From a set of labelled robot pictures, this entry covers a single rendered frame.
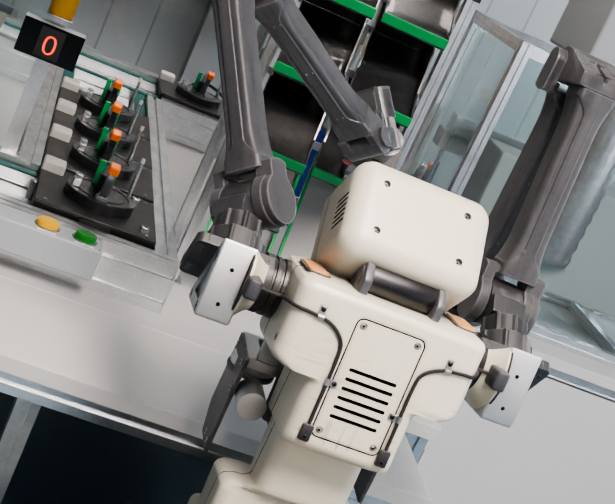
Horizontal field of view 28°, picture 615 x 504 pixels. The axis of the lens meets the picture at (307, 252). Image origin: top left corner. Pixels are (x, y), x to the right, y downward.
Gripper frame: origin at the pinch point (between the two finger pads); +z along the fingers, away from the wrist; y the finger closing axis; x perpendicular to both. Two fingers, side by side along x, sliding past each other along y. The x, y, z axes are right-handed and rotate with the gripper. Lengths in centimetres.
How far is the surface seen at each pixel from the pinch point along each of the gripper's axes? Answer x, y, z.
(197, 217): 18.5, 24.9, 17.9
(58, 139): 8, 57, 43
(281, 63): -9.9, 21.2, -7.7
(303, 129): -3.8, 11.2, 8.7
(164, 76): -39, 38, 143
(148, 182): 12, 36, 39
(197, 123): -24, 25, 125
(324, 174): 5.2, 5.7, 0.7
